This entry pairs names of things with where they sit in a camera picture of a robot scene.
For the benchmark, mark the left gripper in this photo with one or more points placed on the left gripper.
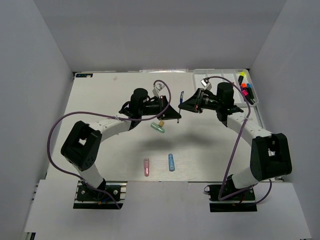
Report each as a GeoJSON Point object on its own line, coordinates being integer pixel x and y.
{"type": "Point", "coordinates": [170, 114]}

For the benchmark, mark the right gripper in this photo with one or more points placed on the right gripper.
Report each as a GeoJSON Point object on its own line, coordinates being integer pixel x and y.
{"type": "Point", "coordinates": [195, 103]}

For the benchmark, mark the green stapler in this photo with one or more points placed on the green stapler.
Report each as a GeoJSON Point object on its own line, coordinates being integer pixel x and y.
{"type": "Point", "coordinates": [157, 127]}

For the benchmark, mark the blue pen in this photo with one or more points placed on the blue pen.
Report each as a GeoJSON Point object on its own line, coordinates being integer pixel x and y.
{"type": "Point", "coordinates": [180, 102]}

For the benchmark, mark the pink highlighter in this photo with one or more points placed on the pink highlighter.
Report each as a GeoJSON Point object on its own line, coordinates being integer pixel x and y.
{"type": "Point", "coordinates": [246, 95]}

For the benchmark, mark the yellow highlighter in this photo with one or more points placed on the yellow highlighter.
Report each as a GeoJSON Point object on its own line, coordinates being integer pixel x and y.
{"type": "Point", "coordinates": [241, 78]}

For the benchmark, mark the pink stapler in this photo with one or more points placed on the pink stapler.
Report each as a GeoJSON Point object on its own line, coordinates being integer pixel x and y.
{"type": "Point", "coordinates": [146, 165]}

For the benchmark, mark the blue stapler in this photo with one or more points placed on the blue stapler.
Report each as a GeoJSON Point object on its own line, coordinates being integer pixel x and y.
{"type": "Point", "coordinates": [171, 163]}

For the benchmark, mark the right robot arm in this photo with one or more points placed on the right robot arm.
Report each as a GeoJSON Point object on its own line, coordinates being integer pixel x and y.
{"type": "Point", "coordinates": [269, 155]}

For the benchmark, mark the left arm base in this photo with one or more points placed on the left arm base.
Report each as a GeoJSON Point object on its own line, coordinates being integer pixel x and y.
{"type": "Point", "coordinates": [89, 199]}

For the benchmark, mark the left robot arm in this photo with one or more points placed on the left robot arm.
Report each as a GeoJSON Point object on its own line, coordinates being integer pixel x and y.
{"type": "Point", "coordinates": [83, 142]}

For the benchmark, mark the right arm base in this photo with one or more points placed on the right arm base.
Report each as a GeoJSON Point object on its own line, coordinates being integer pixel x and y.
{"type": "Point", "coordinates": [243, 202]}

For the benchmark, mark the blue label sticker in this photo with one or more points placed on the blue label sticker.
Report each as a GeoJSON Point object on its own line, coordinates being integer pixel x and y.
{"type": "Point", "coordinates": [84, 75]}

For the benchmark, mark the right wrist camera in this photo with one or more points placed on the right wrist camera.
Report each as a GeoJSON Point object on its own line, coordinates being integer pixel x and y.
{"type": "Point", "coordinates": [206, 84]}

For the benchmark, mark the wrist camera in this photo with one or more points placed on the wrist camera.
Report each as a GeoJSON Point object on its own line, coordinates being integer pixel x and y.
{"type": "Point", "coordinates": [157, 88]}
{"type": "Point", "coordinates": [206, 84]}

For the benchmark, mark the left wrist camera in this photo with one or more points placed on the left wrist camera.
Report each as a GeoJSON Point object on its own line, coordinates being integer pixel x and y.
{"type": "Point", "coordinates": [157, 88]}

